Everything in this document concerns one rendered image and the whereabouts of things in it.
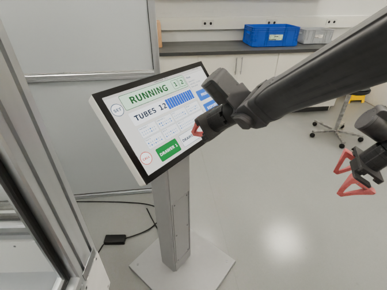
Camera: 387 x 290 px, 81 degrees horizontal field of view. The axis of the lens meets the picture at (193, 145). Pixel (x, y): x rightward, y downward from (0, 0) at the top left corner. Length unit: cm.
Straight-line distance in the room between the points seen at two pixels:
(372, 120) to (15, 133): 66
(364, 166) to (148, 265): 130
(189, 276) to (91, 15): 158
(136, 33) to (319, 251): 181
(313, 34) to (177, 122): 300
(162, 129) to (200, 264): 103
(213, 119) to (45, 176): 35
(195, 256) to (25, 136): 138
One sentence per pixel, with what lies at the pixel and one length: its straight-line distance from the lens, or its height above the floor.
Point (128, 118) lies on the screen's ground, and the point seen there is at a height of 112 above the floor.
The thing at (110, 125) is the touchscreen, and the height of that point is 112.
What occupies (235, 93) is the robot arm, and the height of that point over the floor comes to 127.
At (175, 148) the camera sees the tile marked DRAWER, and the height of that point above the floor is 100.
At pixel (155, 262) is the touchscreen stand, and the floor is 4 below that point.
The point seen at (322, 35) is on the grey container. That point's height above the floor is 100.
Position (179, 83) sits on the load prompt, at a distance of 90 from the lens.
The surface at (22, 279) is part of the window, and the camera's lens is 43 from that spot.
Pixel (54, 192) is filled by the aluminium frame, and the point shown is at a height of 118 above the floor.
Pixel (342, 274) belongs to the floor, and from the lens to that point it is 185.
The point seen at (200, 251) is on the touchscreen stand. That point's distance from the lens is 163.
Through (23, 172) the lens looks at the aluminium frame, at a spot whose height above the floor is 124.
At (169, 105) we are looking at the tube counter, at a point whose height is 111.
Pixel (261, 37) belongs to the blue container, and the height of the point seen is 102.
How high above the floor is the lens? 143
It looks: 33 degrees down
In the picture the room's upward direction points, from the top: straight up
